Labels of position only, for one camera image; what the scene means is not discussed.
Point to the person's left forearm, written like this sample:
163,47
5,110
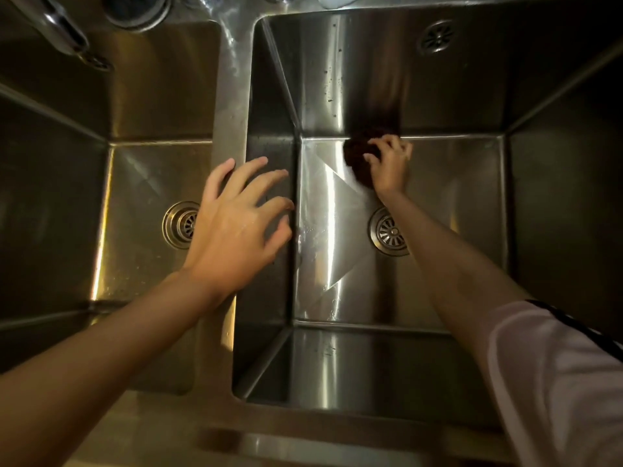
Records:
97,369

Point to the person's right forearm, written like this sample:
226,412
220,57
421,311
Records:
438,267

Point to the person's right hand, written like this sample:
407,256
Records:
394,172

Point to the round steel sink drain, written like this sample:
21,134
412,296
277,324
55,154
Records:
175,223
387,235

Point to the dark brown cleaning cloth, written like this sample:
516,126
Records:
357,158

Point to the stainless steel sink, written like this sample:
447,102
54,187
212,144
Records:
438,82

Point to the person's left hand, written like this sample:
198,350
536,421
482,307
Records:
233,248

